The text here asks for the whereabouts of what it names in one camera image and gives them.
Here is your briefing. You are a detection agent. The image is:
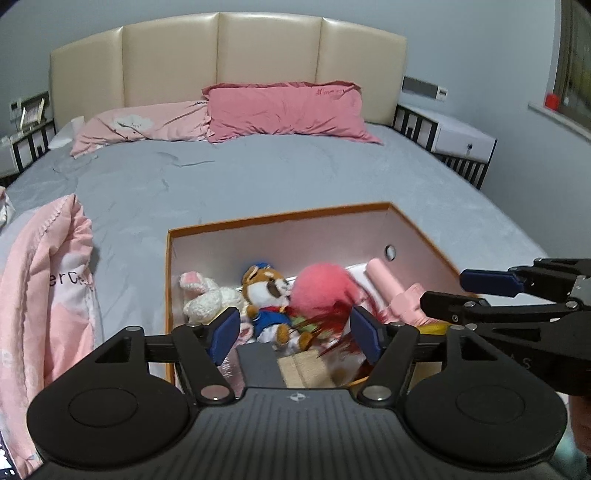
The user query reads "white crochet bunny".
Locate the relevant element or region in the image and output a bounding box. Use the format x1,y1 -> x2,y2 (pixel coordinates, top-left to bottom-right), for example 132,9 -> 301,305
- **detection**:
179,271 -> 254,344

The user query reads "cluttered white black nightstand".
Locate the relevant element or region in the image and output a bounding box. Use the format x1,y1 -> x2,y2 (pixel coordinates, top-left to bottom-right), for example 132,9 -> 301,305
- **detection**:
0,122 -> 58,178

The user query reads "pink quilt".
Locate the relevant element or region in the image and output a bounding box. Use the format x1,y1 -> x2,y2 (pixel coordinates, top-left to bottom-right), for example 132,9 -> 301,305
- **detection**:
0,187 -> 100,476

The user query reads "white black nightstand with drawer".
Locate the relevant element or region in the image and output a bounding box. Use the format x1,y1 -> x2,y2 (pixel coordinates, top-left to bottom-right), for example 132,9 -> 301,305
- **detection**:
392,104 -> 498,190

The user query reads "pink plastic wand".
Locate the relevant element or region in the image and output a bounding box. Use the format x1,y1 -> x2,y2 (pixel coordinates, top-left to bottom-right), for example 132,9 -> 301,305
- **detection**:
365,258 -> 444,326

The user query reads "grey wall switch panel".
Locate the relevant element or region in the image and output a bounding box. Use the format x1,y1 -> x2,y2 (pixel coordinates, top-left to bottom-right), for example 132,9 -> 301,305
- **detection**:
402,76 -> 439,99

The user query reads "white windowsill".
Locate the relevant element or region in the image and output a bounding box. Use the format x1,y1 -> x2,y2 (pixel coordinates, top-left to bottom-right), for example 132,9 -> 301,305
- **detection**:
527,102 -> 591,141

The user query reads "pink packet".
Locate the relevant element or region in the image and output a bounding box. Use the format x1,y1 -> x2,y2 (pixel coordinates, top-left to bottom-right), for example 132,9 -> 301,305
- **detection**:
217,351 -> 247,398

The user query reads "dark pink pillow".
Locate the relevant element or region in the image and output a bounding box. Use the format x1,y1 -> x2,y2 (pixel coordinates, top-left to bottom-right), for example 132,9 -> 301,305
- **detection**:
202,80 -> 385,146

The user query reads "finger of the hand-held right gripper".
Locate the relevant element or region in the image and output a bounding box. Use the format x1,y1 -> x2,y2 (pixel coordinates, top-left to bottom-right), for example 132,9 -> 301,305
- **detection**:
419,290 -> 585,326
459,258 -> 591,299

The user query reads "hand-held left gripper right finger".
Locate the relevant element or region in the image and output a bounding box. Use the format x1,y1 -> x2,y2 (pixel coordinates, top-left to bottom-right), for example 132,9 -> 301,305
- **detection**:
350,306 -> 503,408

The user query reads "orange cardboard box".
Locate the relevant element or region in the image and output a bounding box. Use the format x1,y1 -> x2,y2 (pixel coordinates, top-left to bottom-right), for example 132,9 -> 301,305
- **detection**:
165,202 -> 481,393

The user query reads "light pink pillow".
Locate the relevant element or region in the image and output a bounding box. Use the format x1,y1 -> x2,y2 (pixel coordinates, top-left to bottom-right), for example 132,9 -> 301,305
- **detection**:
70,102 -> 211,158

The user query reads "silver photo frame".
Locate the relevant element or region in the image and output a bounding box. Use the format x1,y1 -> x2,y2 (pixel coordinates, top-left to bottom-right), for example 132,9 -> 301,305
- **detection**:
18,97 -> 47,127

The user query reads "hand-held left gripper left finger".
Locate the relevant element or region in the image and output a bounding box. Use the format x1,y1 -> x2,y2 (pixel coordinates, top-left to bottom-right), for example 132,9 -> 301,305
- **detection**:
90,306 -> 242,407

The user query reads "pink plush ball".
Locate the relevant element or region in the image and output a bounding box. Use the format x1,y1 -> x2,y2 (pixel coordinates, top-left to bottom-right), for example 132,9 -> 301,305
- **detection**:
288,262 -> 363,324

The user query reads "cream padded headboard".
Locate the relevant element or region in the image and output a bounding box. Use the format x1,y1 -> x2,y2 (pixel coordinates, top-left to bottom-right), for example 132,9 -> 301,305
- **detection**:
48,12 -> 408,134

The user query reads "dark grey box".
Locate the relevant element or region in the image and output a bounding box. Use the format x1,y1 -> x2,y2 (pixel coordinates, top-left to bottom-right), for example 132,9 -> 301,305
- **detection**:
235,344 -> 287,391

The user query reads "gold cardboard box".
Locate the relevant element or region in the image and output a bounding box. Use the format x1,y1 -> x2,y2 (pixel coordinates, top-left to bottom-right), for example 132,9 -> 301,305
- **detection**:
277,351 -> 338,389

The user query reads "bed with grey sheet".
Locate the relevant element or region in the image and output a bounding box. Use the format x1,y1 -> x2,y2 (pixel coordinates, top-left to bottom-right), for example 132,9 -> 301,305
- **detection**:
0,122 -> 573,398

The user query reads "raccoon plush toy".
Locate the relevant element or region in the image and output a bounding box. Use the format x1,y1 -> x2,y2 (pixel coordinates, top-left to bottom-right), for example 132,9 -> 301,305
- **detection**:
241,263 -> 315,354

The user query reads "small white pillow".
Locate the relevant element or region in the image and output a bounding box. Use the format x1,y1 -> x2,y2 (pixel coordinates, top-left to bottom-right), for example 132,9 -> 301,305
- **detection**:
47,116 -> 86,149

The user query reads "window with dark frame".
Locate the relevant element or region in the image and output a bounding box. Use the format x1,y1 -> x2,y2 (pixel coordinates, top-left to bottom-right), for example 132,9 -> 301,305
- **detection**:
547,0 -> 591,130

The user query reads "colourful feather shuttlecock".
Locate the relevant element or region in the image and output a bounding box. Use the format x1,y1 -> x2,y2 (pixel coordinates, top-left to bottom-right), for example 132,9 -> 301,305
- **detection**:
295,302 -> 448,370

